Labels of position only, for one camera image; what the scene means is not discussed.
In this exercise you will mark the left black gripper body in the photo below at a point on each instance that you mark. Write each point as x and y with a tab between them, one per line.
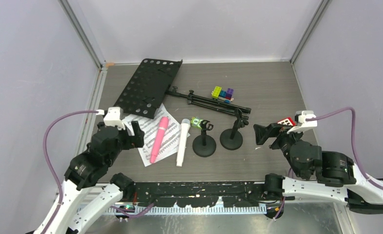
123	139

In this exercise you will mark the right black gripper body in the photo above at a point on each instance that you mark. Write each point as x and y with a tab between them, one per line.
283	139

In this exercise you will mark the sheet music page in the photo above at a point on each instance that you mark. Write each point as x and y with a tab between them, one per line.
145	154
171	138

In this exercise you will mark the pink toy microphone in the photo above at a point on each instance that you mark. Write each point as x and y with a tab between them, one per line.
162	127

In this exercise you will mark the black music stand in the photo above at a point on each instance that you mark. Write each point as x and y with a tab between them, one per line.
152	81

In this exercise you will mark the white toy microphone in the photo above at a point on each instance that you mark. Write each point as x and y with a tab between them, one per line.
185	126

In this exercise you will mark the black round microphone stand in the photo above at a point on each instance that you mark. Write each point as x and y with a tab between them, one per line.
204	145

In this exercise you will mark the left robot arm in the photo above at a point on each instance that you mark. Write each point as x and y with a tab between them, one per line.
84	172

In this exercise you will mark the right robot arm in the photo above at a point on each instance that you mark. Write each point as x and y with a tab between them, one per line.
319	174

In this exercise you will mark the red white cube block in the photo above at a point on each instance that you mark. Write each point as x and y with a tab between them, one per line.
287	121

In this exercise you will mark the colourful toy brick car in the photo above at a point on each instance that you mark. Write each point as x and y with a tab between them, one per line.
225	95

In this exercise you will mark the green owl number block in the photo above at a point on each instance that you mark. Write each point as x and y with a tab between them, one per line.
196	122

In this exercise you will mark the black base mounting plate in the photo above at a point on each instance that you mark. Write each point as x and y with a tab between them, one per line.
199	194

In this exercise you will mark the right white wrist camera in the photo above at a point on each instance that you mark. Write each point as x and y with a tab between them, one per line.
303	121

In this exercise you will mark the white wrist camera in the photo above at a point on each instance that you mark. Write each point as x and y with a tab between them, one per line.
303	121
113	118

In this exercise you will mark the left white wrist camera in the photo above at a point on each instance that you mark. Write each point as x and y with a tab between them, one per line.
113	118

